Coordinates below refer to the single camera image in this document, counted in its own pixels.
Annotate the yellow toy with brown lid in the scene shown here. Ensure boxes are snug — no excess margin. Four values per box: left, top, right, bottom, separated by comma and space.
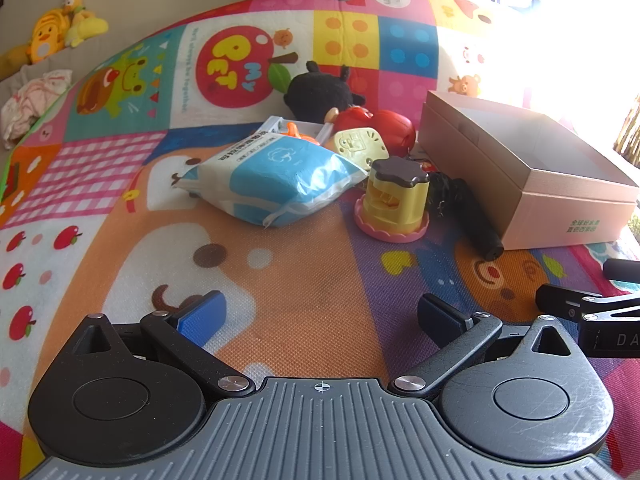
354, 156, 431, 244

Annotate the yellow toy camera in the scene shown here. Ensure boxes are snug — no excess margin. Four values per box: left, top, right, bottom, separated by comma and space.
327, 127, 388, 171

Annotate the yellow striped plush tiger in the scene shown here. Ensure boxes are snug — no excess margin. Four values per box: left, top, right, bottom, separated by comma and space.
27, 7, 71, 65

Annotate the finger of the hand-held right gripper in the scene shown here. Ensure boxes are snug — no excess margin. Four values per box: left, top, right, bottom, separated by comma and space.
602, 258, 640, 281
535, 284, 640, 322

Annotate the black plush toy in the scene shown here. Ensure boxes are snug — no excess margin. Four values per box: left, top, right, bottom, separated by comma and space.
284, 61, 368, 125

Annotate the colourful cartoon play mat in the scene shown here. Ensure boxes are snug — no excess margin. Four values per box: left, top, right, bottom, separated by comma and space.
0, 0, 640, 480

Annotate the blue white tissue pack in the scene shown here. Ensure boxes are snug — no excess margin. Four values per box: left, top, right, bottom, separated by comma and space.
172, 132, 368, 229

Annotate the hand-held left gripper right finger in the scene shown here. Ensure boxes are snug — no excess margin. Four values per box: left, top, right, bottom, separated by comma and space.
390, 292, 583, 402

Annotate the red plastic doll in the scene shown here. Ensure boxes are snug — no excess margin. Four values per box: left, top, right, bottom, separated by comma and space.
327, 105, 417, 158

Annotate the long yellow plush pillow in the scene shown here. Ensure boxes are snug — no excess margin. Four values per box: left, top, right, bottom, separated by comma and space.
0, 45, 32, 81

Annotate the yellow plush duck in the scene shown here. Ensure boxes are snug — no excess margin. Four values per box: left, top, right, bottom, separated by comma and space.
62, 0, 110, 48

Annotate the pink white crumpled cloth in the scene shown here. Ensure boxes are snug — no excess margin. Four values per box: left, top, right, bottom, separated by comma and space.
0, 69, 74, 150

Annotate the white rectangular device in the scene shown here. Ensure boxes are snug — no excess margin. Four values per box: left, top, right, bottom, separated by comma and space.
250, 116, 331, 148

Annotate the orange plastic toy shell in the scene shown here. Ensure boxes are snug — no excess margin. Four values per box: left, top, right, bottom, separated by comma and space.
285, 120, 321, 146

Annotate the pink cardboard box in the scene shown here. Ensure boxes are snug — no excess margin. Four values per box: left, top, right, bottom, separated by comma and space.
417, 90, 639, 252

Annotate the black umbrella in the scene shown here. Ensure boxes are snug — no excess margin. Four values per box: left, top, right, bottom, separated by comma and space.
427, 170, 505, 262

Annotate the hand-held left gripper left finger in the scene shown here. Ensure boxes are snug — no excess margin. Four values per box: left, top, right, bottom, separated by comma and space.
70, 290, 256, 396

